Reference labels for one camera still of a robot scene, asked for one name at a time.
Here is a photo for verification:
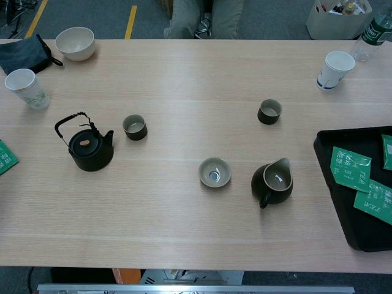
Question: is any black teapot with handle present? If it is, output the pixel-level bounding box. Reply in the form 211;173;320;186
54;111;115;172

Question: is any robot base chassis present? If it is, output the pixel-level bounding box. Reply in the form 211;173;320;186
140;269;244;285

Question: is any dark cylindrical teacup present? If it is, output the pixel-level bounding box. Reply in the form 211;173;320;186
122;114;148;141
257;99;283;126

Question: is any dark ceramic pitcher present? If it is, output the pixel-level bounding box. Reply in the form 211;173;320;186
251;157;294;209

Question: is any metal chair base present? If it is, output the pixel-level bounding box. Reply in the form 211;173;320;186
194;12;214;40

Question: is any person in khaki trousers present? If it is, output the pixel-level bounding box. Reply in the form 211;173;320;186
163;0;246;40

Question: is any orange object under table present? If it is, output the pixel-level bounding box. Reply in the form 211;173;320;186
111;268;141;285

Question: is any paper cup blue print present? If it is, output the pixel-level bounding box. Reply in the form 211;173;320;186
315;50;356;92

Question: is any green tea packet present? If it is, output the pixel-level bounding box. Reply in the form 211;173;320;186
353;179;392;226
0;139;20;176
330;146;372;194
381;134;392;172

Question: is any cream ceramic bowl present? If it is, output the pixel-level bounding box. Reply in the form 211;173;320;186
55;26;95;62

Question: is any paper cup green print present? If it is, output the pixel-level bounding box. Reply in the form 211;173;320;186
4;68;51;111

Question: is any white storage bin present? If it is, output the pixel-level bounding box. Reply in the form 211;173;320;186
305;0;373;40

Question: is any black plastic tray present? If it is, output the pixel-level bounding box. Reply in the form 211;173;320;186
312;126;392;253

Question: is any dark fabric pouch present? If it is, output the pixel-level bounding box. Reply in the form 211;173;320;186
0;34;64;76

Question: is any white cup far right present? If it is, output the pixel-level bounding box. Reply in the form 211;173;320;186
350;2;392;62

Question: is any aluminium rail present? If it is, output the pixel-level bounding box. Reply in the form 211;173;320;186
36;284;355;294

